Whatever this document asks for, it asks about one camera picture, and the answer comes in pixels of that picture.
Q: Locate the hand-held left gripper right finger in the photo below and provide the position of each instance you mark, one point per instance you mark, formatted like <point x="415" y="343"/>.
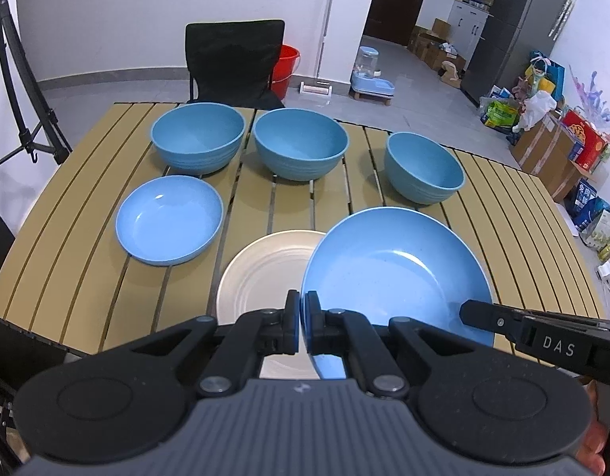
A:
<point x="312" y="327"/>

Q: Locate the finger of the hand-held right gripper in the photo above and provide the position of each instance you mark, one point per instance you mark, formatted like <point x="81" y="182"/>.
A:
<point x="488" y="318"/>

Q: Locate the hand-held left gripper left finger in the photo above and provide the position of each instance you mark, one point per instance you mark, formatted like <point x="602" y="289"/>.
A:
<point x="291" y="327"/>

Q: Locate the cream plate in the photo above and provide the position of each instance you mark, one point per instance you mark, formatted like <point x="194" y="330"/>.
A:
<point x="265" y="277"/>

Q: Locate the shallow blue plate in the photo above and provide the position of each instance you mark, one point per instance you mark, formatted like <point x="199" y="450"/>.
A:
<point x="394" y="267"/>
<point x="168" y="220"/>

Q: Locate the deep blue bowl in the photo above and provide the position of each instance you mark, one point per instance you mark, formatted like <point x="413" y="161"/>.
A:
<point x="424" y="168"/>
<point x="198" y="134"/>
<point x="301" y="141"/>

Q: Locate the person's right hand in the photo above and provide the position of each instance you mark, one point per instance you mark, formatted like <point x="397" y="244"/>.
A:
<point x="590" y="448"/>

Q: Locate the white green bag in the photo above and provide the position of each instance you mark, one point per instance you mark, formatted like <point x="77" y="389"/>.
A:
<point x="605" y="230"/>

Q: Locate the blue pet food bag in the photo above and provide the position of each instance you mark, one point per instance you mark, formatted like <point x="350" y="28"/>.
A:
<point x="587" y="201"/>

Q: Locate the large cardboard box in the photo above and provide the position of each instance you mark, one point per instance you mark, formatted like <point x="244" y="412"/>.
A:
<point x="543" y="153"/>

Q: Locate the green pet food bag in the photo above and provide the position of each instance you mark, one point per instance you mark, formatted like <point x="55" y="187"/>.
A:
<point x="501" y="114"/>

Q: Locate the red gift box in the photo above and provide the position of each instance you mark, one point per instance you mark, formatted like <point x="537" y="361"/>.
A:
<point x="582" y="134"/>

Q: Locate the white plastic bag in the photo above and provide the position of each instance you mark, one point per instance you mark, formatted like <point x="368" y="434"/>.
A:
<point x="535" y="106"/>

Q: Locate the white flat mop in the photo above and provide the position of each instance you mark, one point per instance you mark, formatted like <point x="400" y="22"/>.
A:
<point x="314" y="90"/>

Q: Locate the tan cat scratcher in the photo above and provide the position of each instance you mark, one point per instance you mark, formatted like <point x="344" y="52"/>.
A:
<point x="451" y="75"/>

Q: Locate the purple paper decoration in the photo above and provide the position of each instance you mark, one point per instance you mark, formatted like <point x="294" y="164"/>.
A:
<point x="597" y="96"/>

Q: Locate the blue gift bag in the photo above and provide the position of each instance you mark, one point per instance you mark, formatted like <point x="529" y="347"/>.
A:
<point x="555" y="77"/>

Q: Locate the red bucket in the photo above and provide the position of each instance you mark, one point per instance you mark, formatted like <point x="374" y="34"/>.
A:
<point x="287" y="69"/>

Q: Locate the blue pet water dispenser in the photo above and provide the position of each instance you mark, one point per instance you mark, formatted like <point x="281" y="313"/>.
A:
<point x="369" y="67"/>

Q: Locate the black folding chair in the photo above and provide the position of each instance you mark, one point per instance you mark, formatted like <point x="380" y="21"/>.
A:
<point x="230" y="59"/>

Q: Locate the open cardboard box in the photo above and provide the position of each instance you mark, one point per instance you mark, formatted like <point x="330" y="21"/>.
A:
<point x="446" y="42"/>
<point x="420" y="42"/>

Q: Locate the grey refrigerator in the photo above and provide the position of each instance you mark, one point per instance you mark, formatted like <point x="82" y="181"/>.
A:
<point x="508" y="34"/>

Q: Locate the grey lower cabinet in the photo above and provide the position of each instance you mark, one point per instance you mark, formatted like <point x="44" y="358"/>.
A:
<point x="466" y="29"/>

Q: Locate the dark brown door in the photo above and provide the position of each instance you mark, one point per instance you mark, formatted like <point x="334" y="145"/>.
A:
<point x="391" y="5"/>

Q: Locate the black tripod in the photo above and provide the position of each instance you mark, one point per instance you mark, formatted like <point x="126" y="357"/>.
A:
<point x="9" y="34"/>

